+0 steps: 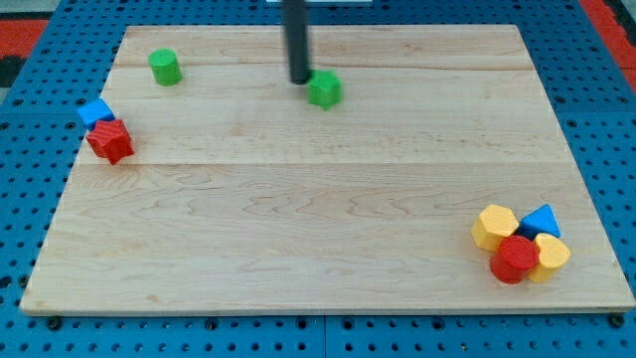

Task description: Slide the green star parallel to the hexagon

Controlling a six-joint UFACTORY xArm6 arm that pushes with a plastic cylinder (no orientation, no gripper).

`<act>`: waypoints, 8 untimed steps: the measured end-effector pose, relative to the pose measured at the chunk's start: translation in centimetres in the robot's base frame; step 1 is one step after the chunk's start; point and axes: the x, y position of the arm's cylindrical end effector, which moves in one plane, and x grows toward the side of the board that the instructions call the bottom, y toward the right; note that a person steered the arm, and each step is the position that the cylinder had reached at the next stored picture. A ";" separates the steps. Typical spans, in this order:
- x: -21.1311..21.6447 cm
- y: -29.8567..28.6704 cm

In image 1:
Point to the blue triangle block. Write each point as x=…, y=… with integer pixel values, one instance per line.
x=540, y=221

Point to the red cylinder block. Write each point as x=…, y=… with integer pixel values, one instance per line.
x=516, y=256

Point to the blue cube block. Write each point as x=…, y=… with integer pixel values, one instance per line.
x=93, y=112

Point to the green star block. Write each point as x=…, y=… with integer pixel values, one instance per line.
x=324, y=88

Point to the yellow heart block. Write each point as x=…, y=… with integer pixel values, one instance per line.
x=553, y=255

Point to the wooden board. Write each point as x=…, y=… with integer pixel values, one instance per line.
x=242, y=198

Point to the red star block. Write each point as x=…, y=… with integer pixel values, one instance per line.
x=110, y=140

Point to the yellow hexagon block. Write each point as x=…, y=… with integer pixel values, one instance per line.
x=493, y=224

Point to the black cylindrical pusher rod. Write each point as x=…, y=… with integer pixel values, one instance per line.
x=295, y=22

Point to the green cylinder block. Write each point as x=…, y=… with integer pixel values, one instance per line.
x=165, y=67

